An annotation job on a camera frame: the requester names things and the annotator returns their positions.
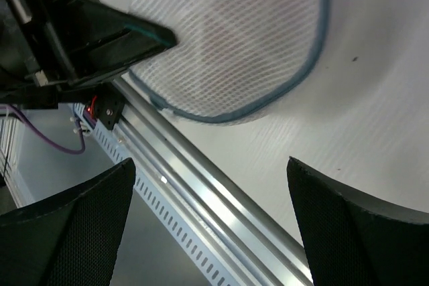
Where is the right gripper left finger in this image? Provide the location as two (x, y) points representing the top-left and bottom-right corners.
(1, 158), (135, 285)

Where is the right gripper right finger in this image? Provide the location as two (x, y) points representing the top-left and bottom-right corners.
(287, 158), (428, 285)

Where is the white mesh bag blue zipper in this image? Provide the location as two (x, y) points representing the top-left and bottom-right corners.
(129, 0), (330, 125)

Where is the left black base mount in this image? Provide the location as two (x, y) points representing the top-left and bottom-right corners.
(83, 84), (125, 131)

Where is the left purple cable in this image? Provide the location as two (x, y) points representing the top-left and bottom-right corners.
(0, 104), (86, 155)

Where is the white slotted cable duct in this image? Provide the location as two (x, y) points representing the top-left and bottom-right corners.
(72, 103), (235, 286)

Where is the aluminium mounting rail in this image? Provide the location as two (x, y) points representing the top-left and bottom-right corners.
(113, 78), (312, 285)

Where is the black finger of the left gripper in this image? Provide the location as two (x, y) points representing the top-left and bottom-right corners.
(19, 0), (177, 85)

